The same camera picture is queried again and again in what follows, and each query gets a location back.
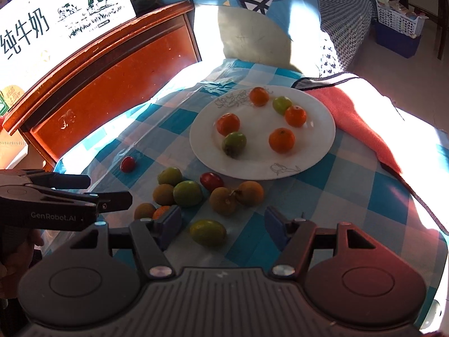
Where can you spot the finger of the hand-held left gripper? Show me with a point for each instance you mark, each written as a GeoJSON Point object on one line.
{"type": "Point", "coordinates": [70, 182]}
{"type": "Point", "coordinates": [115, 200]}

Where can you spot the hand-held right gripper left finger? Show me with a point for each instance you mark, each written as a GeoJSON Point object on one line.
{"type": "Point", "coordinates": [172, 223]}

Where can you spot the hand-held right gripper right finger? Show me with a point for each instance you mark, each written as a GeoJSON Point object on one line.
{"type": "Point", "coordinates": [275, 224]}

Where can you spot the orange mandarin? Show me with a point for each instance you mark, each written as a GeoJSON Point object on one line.
{"type": "Point", "coordinates": [259, 96]}
{"type": "Point", "coordinates": [295, 116]}
{"type": "Point", "coordinates": [282, 140]}
{"type": "Point", "coordinates": [161, 212]}
{"type": "Point", "coordinates": [228, 124]}

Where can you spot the green jujube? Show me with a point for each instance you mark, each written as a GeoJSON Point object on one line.
{"type": "Point", "coordinates": [234, 144]}
{"type": "Point", "coordinates": [170, 176]}
{"type": "Point", "coordinates": [282, 105]}
{"type": "Point", "coordinates": [187, 193]}
{"type": "Point", "coordinates": [208, 232]}

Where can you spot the red cherry tomato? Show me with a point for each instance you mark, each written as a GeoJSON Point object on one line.
{"type": "Point", "coordinates": [211, 181]}
{"type": "Point", "coordinates": [127, 164]}

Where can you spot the white printed plate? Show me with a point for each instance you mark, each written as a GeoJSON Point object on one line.
{"type": "Point", "coordinates": [308, 147]}

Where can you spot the person's left hand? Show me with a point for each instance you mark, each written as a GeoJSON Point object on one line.
{"type": "Point", "coordinates": [17, 263]}

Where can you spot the pale cardboard box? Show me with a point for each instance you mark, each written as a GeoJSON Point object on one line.
{"type": "Point", "coordinates": [12, 154]}

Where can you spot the blue white checked tablecloth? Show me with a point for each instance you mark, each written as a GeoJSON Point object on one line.
{"type": "Point", "coordinates": [350, 189]}

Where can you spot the red-brown wooden headboard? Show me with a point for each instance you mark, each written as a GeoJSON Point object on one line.
{"type": "Point", "coordinates": [105, 101]}

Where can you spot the orange towel black trim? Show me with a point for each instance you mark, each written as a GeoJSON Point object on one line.
{"type": "Point", "coordinates": [350, 119]}

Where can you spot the white printed cardboard box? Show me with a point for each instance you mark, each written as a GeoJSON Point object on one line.
{"type": "Point", "coordinates": [35, 31]}

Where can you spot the navy patterned bedspread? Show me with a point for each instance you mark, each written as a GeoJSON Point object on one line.
{"type": "Point", "coordinates": [347, 24]}

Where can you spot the blue storage bin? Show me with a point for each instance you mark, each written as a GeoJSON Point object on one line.
{"type": "Point", "coordinates": [396, 45]}

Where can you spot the white plastic basket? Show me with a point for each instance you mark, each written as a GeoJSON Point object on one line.
{"type": "Point", "coordinates": [396, 21]}

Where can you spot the dark wooden chair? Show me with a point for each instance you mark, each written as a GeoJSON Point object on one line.
{"type": "Point", "coordinates": [442, 24]}

